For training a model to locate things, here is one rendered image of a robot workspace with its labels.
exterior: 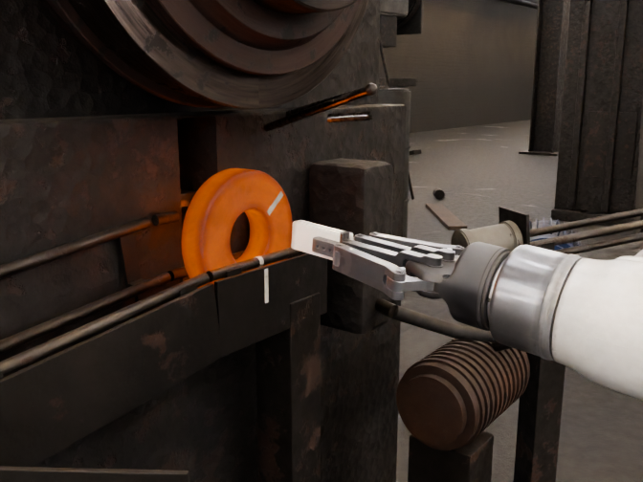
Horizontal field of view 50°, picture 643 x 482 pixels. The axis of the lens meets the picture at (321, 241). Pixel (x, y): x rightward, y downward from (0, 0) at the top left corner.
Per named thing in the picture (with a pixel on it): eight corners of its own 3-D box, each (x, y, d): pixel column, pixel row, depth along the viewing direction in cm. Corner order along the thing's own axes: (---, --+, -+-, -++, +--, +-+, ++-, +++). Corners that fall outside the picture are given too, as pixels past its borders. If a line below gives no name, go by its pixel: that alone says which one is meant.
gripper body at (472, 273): (478, 345, 58) (386, 314, 63) (518, 318, 65) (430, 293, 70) (491, 260, 56) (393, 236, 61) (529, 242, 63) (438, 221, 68)
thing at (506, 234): (451, 263, 106) (449, 226, 105) (502, 253, 109) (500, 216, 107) (471, 273, 101) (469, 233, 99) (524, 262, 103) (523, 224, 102)
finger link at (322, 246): (357, 260, 69) (340, 267, 66) (318, 249, 71) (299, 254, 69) (359, 246, 68) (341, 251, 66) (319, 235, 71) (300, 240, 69)
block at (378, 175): (302, 322, 102) (301, 161, 97) (334, 309, 108) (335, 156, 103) (363, 339, 96) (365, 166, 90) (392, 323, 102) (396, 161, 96)
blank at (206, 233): (225, 325, 81) (246, 332, 79) (155, 241, 71) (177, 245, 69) (289, 229, 89) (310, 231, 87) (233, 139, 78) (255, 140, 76)
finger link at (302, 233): (347, 262, 70) (343, 264, 70) (295, 247, 74) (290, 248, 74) (349, 234, 69) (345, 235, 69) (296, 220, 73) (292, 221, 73)
